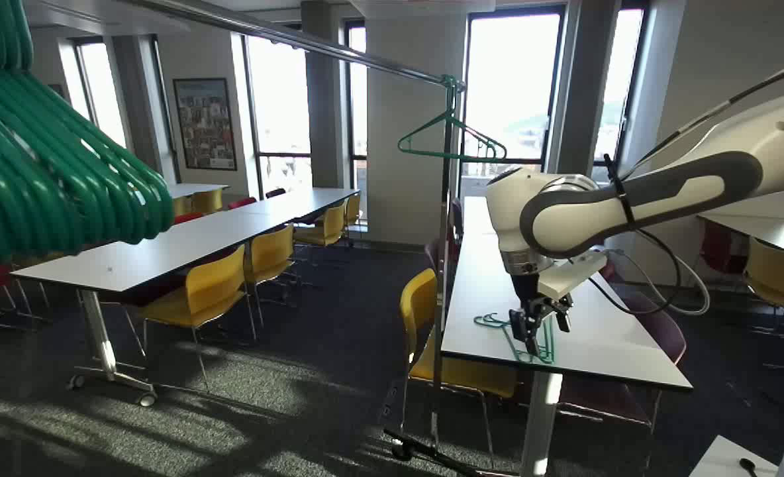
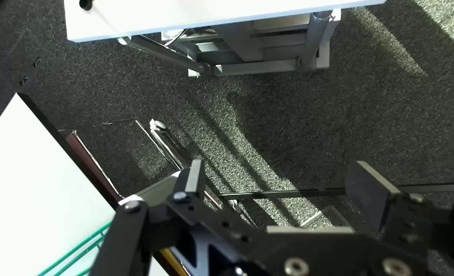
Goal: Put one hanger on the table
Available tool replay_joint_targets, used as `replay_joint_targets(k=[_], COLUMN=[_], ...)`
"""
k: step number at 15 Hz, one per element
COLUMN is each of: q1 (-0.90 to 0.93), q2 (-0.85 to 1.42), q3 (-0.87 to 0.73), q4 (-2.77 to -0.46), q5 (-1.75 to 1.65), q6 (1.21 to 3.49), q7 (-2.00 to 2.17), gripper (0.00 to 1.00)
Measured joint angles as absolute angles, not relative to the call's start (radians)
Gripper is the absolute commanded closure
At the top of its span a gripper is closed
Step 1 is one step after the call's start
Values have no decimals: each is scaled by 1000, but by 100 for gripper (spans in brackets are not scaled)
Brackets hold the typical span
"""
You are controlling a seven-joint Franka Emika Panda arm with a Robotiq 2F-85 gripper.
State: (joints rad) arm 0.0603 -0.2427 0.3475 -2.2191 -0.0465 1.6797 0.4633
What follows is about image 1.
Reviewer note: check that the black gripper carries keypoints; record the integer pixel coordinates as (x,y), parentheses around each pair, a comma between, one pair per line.
(526,306)

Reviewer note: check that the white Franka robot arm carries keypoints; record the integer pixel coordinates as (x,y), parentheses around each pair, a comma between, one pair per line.
(764,142)

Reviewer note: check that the white robot base platform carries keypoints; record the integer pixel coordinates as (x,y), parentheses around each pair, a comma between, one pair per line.
(719,460)

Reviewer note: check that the white rectangular table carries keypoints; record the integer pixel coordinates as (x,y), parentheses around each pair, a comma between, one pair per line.
(303,203)
(764,232)
(195,188)
(587,344)
(127,260)
(474,221)

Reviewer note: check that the maroon chair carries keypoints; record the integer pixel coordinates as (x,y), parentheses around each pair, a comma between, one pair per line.
(725,248)
(660,326)
(433,256)
(611,274)

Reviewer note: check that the small black object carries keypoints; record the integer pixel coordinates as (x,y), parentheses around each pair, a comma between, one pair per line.
(747,465)

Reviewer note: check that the black chair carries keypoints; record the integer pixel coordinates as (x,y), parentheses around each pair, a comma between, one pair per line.
(276,192)

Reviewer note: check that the metal clothes rack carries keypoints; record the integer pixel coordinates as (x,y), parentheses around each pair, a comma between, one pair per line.
(322,45)

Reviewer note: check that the bundle of green hangers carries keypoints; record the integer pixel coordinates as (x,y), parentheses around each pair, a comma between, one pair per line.
(56,176)

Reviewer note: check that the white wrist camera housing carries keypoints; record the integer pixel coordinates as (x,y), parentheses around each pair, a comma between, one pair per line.
(579,275)

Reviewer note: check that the large framed wall picture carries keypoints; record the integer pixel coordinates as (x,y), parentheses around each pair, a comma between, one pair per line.
(205,123)

